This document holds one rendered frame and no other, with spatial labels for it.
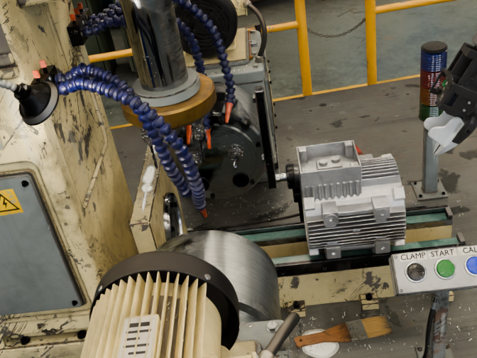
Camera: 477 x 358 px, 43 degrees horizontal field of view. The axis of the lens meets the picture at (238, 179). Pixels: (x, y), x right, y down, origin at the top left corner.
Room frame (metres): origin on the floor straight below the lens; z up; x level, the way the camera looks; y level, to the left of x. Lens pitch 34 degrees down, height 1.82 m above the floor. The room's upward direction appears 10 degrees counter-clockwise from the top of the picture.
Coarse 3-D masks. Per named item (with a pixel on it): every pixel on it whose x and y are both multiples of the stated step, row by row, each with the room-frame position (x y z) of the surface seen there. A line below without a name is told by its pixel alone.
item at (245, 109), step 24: (216, 96) 1.35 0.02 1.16; (240, 96) 1.38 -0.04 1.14; (216, 120) 1.27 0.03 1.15; (240, 120) 1.26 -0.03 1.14; (168, 144) 1.28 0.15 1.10; (192, 144) 1.27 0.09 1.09; (216, 144) 1.26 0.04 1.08; (240, 144) 1.26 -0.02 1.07; (216, 168) 1.26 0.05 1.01; (240, 168) 1.26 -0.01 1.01; (264, 168) 1.26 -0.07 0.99; (216, 192) 1.27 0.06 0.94; (240, 192) 1.26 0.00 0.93
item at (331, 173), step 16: (320, 144) 1.08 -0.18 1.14; (336, 144) 1.08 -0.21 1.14; (352, 144) 1.07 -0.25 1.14; (304, 160) 1.07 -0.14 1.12; (320, 160) 1.04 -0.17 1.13; (336, 160) 1.03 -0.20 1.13; (352, 160) 1.05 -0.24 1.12; (304, 176) 0.99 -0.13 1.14; (320, 176) 0.99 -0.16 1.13; (336, 176) 0.98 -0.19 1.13; (352, 176) 0.98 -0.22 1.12; (304, 192) 0.99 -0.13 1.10; (320, 192) 0.98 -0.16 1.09; (336, 192) 0.98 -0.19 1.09; (352, 192) 0.98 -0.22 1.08
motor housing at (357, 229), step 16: (368, 160) 1.05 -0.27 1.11; (384, 160) 1.04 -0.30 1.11; (368, 176) 1.00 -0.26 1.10; (384, 176) 0.99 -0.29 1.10; (368, 192) 0.98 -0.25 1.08; (384, 192) 0.97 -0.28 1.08; (320, 208) 0.97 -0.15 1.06; (352, 208) 0.95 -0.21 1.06; (368, 208) 0.94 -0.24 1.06; (400, 208) 0.94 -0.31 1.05; (320, 224) 0.95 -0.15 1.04; (336, 224) 0.95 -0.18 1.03; (352, 224) 0.94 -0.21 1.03; (368, 224) 0.94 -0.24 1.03; (384, 224) 0.93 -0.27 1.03; (400, 224) 0.93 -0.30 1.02; (320, 240) 0.94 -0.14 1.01; (336, 240) 0.94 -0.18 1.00; (352, 240) 0.95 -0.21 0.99; (368, 240) 0.94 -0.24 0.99
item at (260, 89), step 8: (256, 88) 1.18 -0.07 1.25; (256, 96) 1.16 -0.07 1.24; (264, 96) 1.16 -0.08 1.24; (256, 104) 1.17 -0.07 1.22; (264, 104) 1.16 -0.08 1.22; (264, 112) 1.16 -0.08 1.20; (264, 120) 1.16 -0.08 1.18; (264, 128) 1.16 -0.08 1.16; (264, 136) 1.16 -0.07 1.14; (264, 144) 1.16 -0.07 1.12; (264, 152) 1.17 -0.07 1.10; (272, 152) 1.17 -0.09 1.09; (264, 160) 1.17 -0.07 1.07; (272, 160) 1.16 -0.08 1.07; (272, 168) 1.16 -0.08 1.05; (272, 176) 1.16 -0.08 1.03; (272, 184) 1.16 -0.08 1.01
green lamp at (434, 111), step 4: (420, 104) 1.30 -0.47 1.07; (424, 104) 1.29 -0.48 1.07; (420, 108) 1.30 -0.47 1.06; (424, 108) 1.29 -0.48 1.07; (428, 108) 1.28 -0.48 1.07; (432, 108) 1.28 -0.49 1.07; (436, 108) 1.27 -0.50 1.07; (420, 112) 1.30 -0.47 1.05; (424, 112) 1.29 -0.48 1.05; (428, 112) 1.28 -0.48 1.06; (432, 112) 1.28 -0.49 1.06; (436, 112) 1.27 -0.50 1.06; (440, 112) 1.28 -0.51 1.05; (420, 116) 1.30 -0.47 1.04; (424, 116) 1.29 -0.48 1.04; (428, 116) 1.28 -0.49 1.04; (432, 116) 1.28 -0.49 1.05; (436, 116) 1.27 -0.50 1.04
